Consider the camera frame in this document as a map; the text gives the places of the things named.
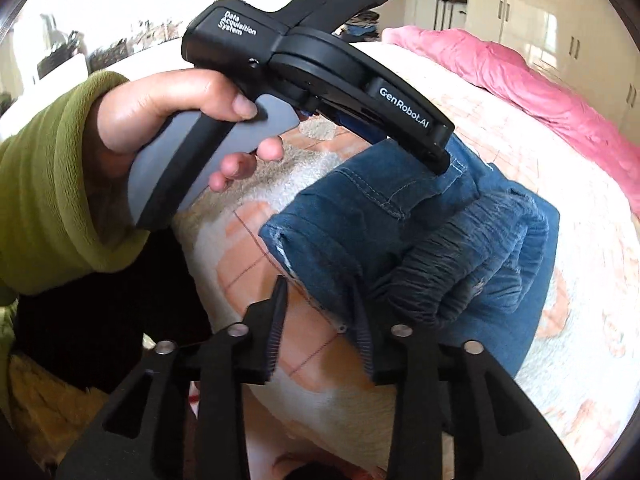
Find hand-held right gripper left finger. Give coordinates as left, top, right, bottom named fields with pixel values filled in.
left=55, top=275, right=289, bottom=480

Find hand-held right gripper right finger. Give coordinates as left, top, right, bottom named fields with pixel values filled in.
left=349, top=280, right=581, bottom=480

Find blue denim pants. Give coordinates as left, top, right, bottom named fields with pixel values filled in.
left=259, top=130, right=562, bottom=382

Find person's left forearm green sleeve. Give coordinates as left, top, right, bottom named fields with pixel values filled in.
left=0, top=70, right=147, bottom=297

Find person's left hand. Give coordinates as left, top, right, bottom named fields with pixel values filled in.
left=96, top=67, right=284, bottom=194

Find dark clothes pile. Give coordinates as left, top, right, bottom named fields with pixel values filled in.
left=331, top=7, right=384, bottom=42

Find pink duvet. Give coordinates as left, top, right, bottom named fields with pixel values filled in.
left=381, top=25, right=640, bottom=177

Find person's leg black trousers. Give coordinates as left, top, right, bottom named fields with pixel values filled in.
left=14, top=225, right=217, bottom=397

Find white wardrobe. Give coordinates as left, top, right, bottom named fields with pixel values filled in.
left=465, top=0, right=640, bottom=133

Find cluttered side table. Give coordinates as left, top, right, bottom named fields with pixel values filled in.
left=35, top=14, right=187, bottom=83

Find yellow cloth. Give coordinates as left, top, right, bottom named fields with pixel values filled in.
left=0, top=350, right=118, bottom=467

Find person's green jacket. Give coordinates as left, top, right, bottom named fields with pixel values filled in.
left=0, top=280, right=22, bottom=413

